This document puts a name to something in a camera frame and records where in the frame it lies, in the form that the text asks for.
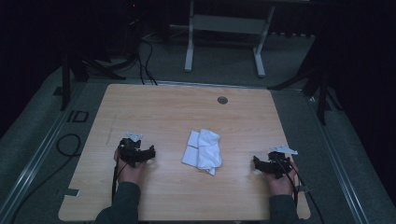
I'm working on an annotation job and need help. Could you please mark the black floor cables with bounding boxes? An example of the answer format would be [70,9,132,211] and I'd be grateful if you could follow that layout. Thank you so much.
[135,35,159,86]

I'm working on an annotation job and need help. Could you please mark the white sock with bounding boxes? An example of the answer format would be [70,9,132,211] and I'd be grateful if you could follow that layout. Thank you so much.
[181,128,223,176]

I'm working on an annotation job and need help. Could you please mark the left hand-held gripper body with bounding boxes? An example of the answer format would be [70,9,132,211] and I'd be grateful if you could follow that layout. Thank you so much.
[118,131,151,168]

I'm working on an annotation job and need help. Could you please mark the person's left hand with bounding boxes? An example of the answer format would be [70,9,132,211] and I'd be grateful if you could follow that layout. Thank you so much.
[113,147,149,187]

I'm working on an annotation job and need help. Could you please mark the metal floor rail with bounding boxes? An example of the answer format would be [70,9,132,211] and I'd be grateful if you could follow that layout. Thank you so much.
[303,92,370,224]
[0,90,82,222]

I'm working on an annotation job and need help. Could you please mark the black looped floor cable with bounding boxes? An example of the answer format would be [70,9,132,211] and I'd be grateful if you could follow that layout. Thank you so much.
[8,133,82,224]

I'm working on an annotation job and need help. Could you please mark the white desk frame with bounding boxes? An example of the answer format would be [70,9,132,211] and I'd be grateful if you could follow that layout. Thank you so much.
[184,0,276,78]

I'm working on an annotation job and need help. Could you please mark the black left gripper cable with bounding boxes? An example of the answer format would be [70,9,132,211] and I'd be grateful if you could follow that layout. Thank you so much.
[110,157,129,204]

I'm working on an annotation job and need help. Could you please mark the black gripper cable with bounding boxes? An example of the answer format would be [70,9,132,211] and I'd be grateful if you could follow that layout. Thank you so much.
[110,157,129,204]
[274,153,326,224]

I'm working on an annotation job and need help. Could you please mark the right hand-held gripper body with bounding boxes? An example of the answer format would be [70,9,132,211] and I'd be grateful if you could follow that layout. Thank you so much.
[261,144,299,180]

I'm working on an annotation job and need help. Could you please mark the black metal stand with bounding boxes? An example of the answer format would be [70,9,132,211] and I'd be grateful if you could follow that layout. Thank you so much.
[266,36,344,126]
[60,50,127,112]

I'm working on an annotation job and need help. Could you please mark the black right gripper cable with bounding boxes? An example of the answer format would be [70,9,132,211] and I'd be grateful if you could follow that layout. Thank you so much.
[274,153,326,224]

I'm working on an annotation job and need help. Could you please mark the person's right hand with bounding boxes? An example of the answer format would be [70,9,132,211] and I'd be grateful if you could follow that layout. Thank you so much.
[263,161,300,198]

